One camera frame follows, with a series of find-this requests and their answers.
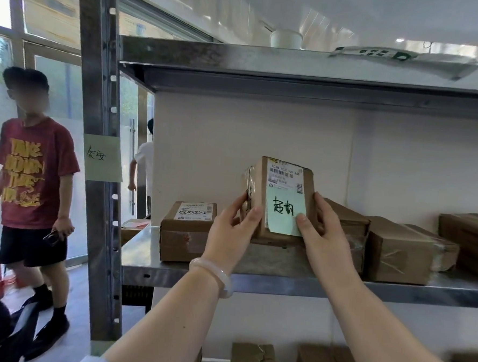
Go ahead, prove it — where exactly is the person's left hand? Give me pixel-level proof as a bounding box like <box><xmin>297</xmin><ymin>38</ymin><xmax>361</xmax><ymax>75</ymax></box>
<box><xmin>200</xmin><ymin>190</ymin><xmax>266</xmax><ymax>277</ymax></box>

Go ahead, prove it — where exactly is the metal door handle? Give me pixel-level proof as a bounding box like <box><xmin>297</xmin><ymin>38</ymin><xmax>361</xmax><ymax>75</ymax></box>
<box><xmin>123</xmin><ymin>117</ymin><xmax>142</xmax><ymax>217</ymax></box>

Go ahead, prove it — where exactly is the box with green note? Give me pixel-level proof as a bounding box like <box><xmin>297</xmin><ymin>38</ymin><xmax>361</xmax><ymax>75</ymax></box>
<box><xmin>238</xmin><ymin>154</ymin><xmax>320</xmax><ymax>249</ymax></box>

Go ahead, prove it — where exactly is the black smartphone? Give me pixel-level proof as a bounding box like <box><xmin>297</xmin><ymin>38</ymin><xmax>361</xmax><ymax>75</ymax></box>
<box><xmin>42</xmin><ymin>230</ymin><xmax>62</xmax><ymax>248</ymax></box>

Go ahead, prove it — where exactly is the white jade bracelet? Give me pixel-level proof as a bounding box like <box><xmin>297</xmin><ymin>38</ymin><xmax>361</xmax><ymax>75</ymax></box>
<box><xmin>186</xmin><ymin>256</ymin><xmax>236</xmax><ymax>300</ymax></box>

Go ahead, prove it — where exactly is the metal shelving rack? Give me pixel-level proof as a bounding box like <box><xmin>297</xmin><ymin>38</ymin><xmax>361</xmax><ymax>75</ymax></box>
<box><xmin>55</xmin><ymin>0</ymin><xmax>478</xmax><ymax>362</ymax></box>

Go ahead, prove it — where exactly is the black lattice crate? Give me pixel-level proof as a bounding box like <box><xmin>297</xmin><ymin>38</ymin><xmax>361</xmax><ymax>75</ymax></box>
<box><xmin>119</xmin><ymin>284</ymin><xmax>154</xmax><ymax>315</ymax></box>

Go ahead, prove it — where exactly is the person's right forearm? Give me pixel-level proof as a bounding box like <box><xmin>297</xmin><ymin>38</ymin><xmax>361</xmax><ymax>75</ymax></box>
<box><xmin>324</xmin><ymin>273</ymin><xmax>478</xmax><ymax>362</ymax></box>

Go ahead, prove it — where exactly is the person's left forearm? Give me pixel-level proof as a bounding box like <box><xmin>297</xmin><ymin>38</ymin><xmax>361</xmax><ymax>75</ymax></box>
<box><xmin>100</xmin><ymin>259</ymin><xmax>228</xmax><ymax>362</ymax></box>

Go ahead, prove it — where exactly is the white green plastic mailer bag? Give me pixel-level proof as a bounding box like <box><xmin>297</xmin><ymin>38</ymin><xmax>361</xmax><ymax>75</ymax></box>
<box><xmin>327</xmin><ymin>43</ymin><xmax>478</xmax><ymax>83</ymax></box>

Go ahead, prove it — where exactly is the row of brown cardboard boxes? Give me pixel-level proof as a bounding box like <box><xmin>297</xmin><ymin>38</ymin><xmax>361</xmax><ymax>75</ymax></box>
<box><xmin>157</xmin><ymin>188</ymin><xmax>478</xmax><ymax>289</ymax></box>

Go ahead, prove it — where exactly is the person's right hand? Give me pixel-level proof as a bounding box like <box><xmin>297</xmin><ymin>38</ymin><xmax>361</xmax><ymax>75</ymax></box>
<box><xmin>290</xmin><ymin>190</ymin><xmax>368</xmax><ymax>303</ymax></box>

